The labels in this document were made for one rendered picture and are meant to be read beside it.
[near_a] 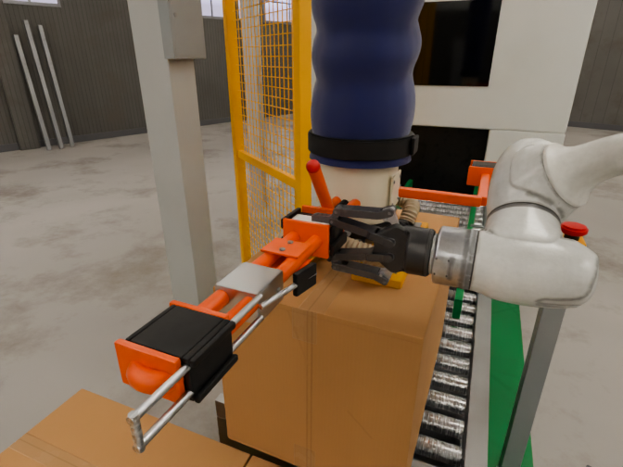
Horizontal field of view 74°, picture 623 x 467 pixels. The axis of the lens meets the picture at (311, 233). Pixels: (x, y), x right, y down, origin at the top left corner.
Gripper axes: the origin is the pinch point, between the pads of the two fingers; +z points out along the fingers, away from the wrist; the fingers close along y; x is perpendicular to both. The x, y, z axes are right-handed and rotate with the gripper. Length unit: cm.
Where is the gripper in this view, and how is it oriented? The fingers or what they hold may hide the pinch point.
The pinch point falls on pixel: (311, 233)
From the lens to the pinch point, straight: 70.4
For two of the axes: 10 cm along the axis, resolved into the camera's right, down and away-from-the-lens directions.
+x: 3.9, -3.6, 8.5
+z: -9.2, -1.5, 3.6
